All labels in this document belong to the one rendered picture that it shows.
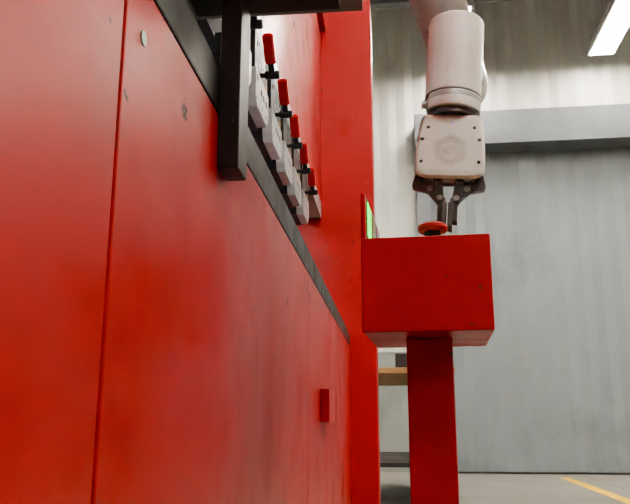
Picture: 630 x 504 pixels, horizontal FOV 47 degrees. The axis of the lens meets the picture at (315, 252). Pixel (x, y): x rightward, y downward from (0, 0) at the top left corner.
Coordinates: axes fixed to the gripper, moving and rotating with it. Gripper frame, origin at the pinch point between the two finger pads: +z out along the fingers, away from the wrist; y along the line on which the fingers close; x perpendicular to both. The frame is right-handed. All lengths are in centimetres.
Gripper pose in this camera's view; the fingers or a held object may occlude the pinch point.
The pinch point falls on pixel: (447, 216)
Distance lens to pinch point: 108.0
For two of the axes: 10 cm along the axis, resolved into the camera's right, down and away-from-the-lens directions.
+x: 1.7, 2.2, 9.6
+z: -0.9, 9.7, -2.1
